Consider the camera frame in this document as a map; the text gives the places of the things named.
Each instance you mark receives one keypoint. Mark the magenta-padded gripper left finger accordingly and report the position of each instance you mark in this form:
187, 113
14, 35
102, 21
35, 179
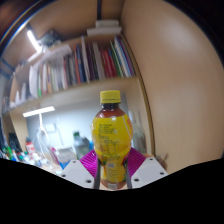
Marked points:
75, 171

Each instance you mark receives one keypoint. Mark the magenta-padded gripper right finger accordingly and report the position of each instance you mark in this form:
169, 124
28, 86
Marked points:
150, 170

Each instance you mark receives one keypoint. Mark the yellow-labelled drink bottle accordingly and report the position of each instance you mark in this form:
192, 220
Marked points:
111, 133

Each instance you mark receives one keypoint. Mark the grey shaker bottle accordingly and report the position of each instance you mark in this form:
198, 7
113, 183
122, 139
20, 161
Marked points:
81, 146

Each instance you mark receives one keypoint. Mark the red and white container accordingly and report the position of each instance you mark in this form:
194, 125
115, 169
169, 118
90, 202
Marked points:
30, 147

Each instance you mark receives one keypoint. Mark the wooden shelf unit with books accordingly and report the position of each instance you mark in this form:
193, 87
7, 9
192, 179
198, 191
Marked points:
83, 90

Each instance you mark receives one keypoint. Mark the ceiling light bar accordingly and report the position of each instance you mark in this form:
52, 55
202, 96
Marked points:
33, 40

